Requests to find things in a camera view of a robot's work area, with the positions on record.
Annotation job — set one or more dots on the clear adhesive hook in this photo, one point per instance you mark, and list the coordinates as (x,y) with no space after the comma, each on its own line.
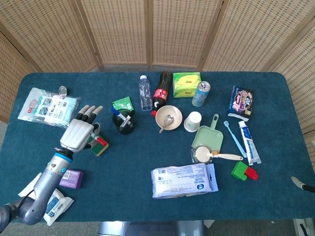
(63,90)

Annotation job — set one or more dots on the white and blue toothpaste tube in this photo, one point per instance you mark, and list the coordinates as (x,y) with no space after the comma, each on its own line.
(249,143)

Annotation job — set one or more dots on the teal table cloth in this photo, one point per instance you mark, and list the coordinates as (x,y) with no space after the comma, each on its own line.
(123,159)

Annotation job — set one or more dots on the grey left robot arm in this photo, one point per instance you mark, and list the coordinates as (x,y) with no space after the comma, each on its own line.
(46,182)

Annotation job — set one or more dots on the red cap whiteboard marker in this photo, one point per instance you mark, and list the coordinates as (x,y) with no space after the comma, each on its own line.
(100,140)

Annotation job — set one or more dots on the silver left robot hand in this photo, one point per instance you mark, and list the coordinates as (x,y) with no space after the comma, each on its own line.
(75,134)

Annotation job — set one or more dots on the beige bowl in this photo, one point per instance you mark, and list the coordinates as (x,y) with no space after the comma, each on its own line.
(176,118)

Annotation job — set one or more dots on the dark blue snack package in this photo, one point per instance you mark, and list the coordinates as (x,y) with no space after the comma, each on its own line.
(241,103)

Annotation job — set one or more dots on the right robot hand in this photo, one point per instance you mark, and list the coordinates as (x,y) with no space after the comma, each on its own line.
(308,188)

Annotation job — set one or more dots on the light blue toothbrush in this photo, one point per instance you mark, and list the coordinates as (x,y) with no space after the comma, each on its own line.
(235,138)

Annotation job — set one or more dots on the metal spoon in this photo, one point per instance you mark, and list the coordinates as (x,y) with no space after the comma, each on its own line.
(168,120)

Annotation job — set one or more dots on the blue cap marker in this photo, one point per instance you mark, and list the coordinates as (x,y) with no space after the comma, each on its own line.
(115,111)

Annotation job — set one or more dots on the white paper cup stack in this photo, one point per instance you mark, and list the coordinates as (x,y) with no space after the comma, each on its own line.
(193,121)

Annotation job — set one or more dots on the small white wipes packet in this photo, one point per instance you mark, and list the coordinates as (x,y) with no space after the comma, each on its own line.
(57,205)

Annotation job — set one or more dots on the black cap marker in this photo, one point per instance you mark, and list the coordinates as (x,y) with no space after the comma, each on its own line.
(128,118)

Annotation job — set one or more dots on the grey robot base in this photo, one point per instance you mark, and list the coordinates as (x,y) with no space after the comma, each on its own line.
(147,228)

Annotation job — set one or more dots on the large white wipes pack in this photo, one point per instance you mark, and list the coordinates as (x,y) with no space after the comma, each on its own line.
(182,180)

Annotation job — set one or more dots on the green tissue pack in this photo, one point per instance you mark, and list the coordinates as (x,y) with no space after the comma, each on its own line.
(185,84)

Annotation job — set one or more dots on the small green sachet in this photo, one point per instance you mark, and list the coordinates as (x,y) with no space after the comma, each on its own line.
(123,103)

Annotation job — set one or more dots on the packaged light blue towel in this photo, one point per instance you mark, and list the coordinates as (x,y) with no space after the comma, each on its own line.
(46,108)

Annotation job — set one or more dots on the green toy block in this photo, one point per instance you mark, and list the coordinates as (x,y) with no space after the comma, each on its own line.
(238,170)

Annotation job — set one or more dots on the green and yellow sponge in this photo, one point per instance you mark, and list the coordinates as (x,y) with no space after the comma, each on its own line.
(99,148)

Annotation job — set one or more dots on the cola bottle with red cap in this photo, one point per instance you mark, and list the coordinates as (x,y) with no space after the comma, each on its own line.
(161,93)

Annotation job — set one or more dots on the clear plastic water bottle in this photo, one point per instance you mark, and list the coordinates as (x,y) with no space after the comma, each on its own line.
(145,96)

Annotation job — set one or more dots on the red toy block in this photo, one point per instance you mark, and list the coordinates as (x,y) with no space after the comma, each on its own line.
(252,174)

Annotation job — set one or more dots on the light green dustpan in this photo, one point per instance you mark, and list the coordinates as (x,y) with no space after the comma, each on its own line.
(209,137)

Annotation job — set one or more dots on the woven bamboo folding screen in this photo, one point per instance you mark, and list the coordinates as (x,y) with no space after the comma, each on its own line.
(118,29)

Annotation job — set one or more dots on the black mesh pen holder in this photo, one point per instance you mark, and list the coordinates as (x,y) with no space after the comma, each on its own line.
(126,129)

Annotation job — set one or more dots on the light blue drink can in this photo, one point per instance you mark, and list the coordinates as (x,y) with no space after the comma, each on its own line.
(199,97)

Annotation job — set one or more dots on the purple box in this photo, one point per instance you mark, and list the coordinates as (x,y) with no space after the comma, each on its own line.
(72,179)

